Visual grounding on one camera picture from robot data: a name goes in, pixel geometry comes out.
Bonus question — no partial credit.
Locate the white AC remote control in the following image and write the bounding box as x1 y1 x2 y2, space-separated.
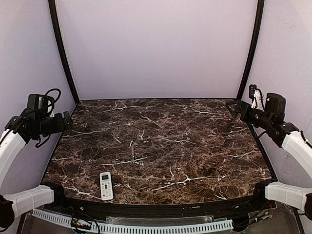
99 172 114 201

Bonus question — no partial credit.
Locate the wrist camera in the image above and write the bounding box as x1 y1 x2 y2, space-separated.
26 94 55 119
249 84 264 110

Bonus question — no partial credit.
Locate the right black frame post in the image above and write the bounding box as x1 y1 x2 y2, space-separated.
236 0 265 100

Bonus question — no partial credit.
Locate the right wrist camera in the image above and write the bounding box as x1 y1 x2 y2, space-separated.
249 84 264 110

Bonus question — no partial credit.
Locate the black frame post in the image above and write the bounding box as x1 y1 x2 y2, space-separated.
48 0 80 105
236 0 265 100

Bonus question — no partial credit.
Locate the black front table rail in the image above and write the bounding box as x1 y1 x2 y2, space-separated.
43 196 277 223

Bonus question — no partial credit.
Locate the left black frame post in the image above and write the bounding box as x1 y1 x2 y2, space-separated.
48 0 80 105

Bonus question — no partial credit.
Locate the white slotted cable duct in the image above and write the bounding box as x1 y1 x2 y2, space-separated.
32 209 234 234

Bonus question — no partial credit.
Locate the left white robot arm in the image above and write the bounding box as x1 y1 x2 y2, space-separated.
0 88 72 232

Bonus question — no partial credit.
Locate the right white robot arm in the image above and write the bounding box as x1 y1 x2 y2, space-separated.
225 90 312 219

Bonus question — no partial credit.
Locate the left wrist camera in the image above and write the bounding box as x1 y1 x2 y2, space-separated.
26 94 55 119

